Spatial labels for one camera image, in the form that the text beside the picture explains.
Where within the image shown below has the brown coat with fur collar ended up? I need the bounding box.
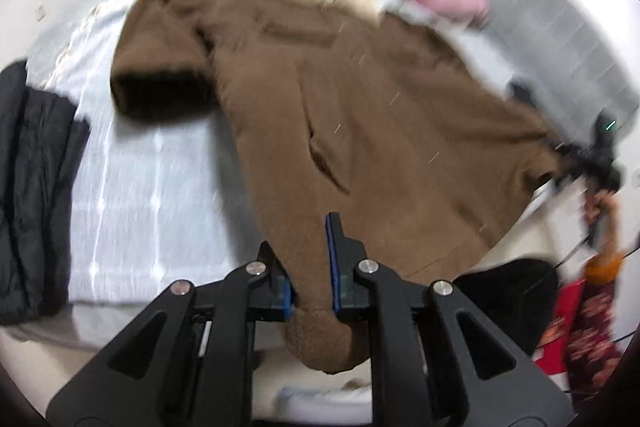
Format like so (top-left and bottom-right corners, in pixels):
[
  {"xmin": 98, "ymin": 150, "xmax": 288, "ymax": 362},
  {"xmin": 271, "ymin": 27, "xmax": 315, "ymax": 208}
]
[{"xmin": 111, "ymin": 0, "xmax": 561, "ymax": 373}]

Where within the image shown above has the person's right hand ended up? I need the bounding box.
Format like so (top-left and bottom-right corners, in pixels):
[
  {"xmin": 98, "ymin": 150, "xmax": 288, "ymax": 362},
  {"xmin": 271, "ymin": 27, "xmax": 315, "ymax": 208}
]
[{"xmin": 585, "ymin": 191, "xmax": 620, "ymax": 255}]

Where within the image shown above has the grey quilted bedspread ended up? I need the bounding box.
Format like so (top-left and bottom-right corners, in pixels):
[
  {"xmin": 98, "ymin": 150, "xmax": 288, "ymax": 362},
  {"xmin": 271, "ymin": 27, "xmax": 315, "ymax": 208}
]
[{"xmin": 483, "ymin": 0, "xmax": 639, "ymax": 140}]

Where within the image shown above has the black chair seat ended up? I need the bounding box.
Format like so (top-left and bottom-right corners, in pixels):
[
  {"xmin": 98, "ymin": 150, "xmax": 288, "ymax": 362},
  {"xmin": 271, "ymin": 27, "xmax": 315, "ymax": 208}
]
[{"xmin": 452, "ymin": 258, "xmax": 559, "ymax": 355}]

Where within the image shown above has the grey checked bed blanket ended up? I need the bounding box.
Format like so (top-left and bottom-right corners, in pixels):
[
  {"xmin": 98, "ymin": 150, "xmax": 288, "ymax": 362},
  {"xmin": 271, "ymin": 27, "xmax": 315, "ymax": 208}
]
[{"xmin": 24, "ymin": 0, "xmax": 522, "ymax": 308}]

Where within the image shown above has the black quilted jacket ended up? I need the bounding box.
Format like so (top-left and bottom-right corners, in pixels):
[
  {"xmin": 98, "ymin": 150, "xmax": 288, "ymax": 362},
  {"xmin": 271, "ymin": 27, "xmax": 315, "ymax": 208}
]
[{"xmin": 0, "ymin": 61, "xmax": 90, "ymax": 326}]

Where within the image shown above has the white wall socket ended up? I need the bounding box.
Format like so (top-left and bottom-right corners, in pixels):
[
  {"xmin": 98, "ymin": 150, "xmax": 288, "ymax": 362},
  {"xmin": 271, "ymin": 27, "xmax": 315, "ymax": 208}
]
[{"xmin": 36, "ymin": 5, "xmax": 47, "ymax": 20}]

